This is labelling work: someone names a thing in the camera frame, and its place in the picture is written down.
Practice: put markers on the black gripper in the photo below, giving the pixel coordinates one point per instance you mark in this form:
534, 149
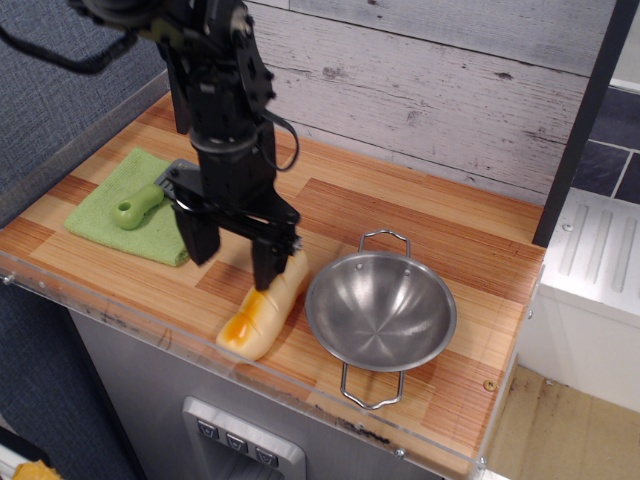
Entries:
233, 188

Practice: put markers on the dark right shelf post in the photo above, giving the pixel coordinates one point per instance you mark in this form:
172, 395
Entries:
611, 48

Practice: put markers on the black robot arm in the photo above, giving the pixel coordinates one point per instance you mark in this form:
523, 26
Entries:
220, 89

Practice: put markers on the green handled grey spatula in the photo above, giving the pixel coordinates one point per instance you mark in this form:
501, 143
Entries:
129, 213

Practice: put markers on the toy bread loaf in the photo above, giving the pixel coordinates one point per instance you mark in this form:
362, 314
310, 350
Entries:
253, 330

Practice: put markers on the silver dispenser button panel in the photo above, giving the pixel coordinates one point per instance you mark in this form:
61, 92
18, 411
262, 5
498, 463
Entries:
228, 447

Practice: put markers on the yellow object at corner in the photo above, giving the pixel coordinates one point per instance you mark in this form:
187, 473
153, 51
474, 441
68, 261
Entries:
35, 471

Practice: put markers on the white appliance with ridged top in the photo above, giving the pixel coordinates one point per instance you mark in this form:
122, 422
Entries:
582, 329

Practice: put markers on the green folded cloth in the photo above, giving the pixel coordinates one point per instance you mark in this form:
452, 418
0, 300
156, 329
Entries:
157, 238

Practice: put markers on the steel colander bowl with handles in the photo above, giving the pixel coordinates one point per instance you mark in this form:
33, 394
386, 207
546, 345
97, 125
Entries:
382, 312

